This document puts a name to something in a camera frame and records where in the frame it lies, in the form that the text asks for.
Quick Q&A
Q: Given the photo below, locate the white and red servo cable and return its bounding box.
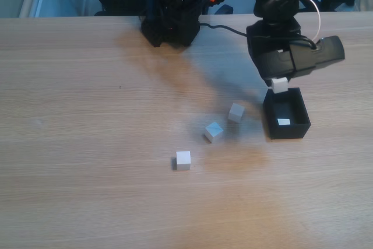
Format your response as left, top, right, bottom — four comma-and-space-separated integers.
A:
272, 0, 322, 41

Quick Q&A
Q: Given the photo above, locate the black oval camera box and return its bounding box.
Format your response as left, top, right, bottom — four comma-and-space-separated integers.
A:
258, 35, 346, 80

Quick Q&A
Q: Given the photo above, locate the black camera cable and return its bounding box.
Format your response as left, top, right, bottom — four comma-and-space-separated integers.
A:
199, 22, 319, 51

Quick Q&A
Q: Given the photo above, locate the black open box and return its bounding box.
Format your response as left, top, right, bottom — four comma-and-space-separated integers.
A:
262, 87, 312, 140

